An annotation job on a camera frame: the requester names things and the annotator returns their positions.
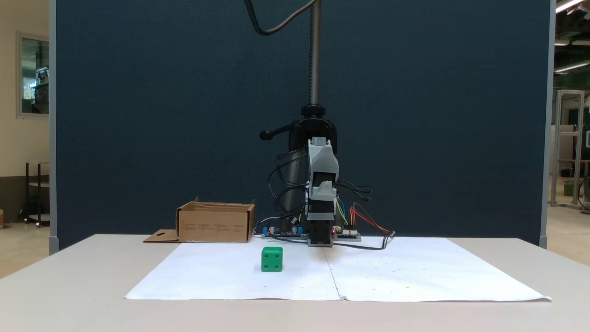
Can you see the green die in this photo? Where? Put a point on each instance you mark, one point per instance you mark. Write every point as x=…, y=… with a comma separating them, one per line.
x=272, y=259

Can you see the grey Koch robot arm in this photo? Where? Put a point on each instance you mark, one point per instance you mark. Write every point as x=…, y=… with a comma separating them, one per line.
x=322, y=157

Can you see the motor controller circuit board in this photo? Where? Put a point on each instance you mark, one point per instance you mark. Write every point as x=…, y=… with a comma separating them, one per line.
x=348, y=235

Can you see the blue power circuit board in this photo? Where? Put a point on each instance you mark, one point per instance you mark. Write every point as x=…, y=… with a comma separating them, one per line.
x=281, y=234

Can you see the open cardboard box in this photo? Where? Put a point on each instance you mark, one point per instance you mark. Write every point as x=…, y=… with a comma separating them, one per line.
x=214, y=226

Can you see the black tripod with metal pole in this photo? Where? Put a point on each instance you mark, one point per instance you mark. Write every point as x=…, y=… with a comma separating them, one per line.
x=315, y=69

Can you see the white paper sheet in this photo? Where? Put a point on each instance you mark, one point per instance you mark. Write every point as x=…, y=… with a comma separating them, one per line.
x=438, y=272
x=230, y=276

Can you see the dark blue partition panel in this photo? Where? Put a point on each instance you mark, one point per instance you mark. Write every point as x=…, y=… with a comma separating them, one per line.
x=138, y=115

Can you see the black shelf rack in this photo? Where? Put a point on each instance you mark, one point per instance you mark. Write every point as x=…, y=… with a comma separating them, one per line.
x=38, y=193

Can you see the ceiling strip light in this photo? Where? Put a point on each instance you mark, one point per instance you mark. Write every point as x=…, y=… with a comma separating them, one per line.
x=569, y=5

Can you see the aluminium profile frame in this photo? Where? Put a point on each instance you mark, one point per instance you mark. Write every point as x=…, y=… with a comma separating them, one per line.
x=568, y=138

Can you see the framed wall window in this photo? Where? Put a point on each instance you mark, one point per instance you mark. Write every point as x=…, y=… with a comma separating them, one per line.
x=34, y=76

